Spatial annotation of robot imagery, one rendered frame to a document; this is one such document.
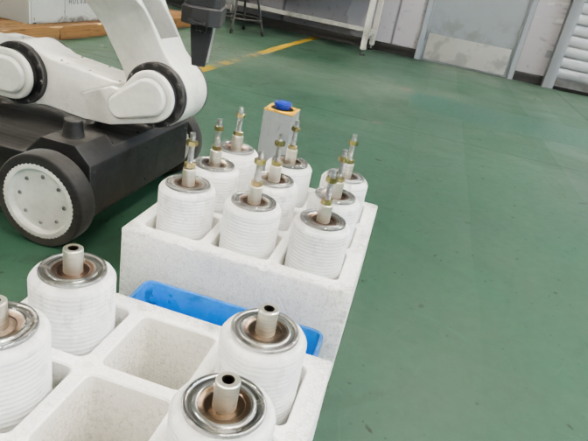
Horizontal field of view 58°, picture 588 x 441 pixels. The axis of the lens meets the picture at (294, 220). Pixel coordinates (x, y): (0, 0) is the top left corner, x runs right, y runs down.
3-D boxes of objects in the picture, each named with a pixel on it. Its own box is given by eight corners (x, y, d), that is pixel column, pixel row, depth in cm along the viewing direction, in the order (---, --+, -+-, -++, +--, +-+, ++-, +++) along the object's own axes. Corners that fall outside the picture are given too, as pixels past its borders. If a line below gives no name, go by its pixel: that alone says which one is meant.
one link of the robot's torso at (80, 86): (-25, 37, 119) (171, 66, 109) (37, 32, 137) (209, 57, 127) (-16, 107, 125) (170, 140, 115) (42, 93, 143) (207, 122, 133)
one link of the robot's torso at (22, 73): (-47, 88, 125) (-53, 31, 120) (15, 78, 143) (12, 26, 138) (28, 108, 122) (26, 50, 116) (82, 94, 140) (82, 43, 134)
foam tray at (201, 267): (116, 316, 95) (121, 227, 87) (204, 230, 130) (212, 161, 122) (327, 383, 89) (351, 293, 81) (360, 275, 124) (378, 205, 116)
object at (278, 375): (190, 466, 62) (206, 343, 54) (220, 409, 70) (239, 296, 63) (268, 495, 60) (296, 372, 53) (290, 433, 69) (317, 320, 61)
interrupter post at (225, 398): (206, 412, 46) (210, 383, 45) (216, 394, 49) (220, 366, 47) (231, 421, 46) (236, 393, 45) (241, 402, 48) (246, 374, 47)
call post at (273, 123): (244, 230, 134) (262, 108, 121) (253, 220, 140) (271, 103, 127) (271, 237, 133) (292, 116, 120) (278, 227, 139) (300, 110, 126)
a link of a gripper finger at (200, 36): (187, 63, 80) (192, 20, 77) (209, 66, 80) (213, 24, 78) (185, 65, 79) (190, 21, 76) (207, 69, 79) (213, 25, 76)
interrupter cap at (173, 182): (209, 179, 94) (209, 175, 94) (211, 197, 88) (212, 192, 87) (165, 175, 92) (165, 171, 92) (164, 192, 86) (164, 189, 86)
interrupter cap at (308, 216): (310, 234, 82) (311, 229, 82) (292, 212, 88) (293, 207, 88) (353, 233, 85) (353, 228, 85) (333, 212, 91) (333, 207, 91)
